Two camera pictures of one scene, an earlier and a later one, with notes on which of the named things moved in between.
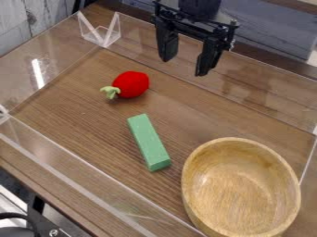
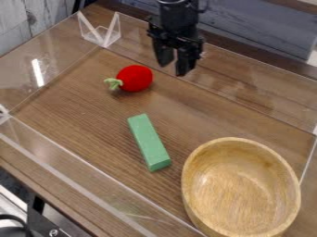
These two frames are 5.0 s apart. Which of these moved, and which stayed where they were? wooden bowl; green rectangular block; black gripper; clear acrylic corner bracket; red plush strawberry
Moved: black gripper; red plush strawberry
Stayed: clear acrylic corner bracket; green rectangular block; wooden bowl
